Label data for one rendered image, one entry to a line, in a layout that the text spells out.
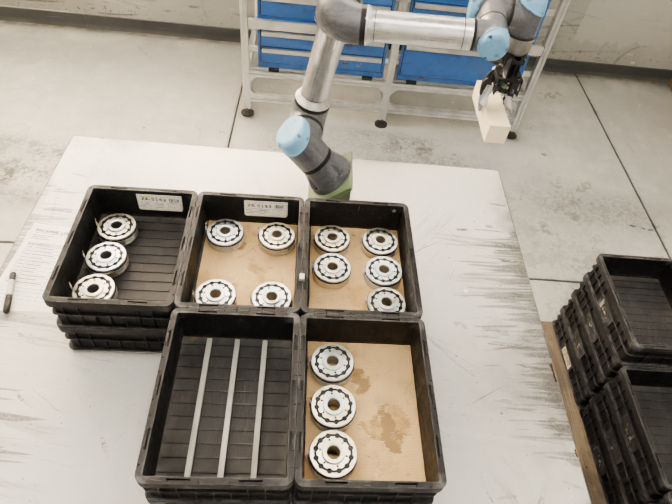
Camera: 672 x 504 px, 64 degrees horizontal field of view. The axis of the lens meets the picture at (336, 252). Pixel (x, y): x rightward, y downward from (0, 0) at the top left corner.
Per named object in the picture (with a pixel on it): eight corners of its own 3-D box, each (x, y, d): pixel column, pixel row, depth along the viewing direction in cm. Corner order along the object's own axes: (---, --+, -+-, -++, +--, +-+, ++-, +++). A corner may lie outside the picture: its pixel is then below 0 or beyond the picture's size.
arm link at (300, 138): (296, 177, 173) (268, 149, 165) (303, 148, 181) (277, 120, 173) (326, 164, 167) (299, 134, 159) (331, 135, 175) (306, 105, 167)
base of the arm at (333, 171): (313, 173, 188) (295, 155, 182) (349, 152, 182) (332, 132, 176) (313, 202, 178) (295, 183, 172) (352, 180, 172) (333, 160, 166)
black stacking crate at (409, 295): (303, 226, 164) (305, 199, 156) (399, 231, 167) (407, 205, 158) (299, 338, 138) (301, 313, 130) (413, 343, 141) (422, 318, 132)
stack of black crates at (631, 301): (549, 321, 233) (597, 252, 199) (616, 325, 235) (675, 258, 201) (575, 408, 207) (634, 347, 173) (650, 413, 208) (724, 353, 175)
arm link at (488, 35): (309, 10, 129) (517, 28, 126) (316, -13, 136) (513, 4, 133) (310, 53, 138) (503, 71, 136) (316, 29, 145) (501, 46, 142)
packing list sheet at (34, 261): (28, 222, 170) (27, 221, 169) (103, 228, 171) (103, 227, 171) (-19, 309, 148) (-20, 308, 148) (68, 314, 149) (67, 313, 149)
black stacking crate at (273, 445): (179, 335, 136) (173, 309, 127) (297, 339, 138) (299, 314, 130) (144, 502, 110) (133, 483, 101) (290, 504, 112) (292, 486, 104)
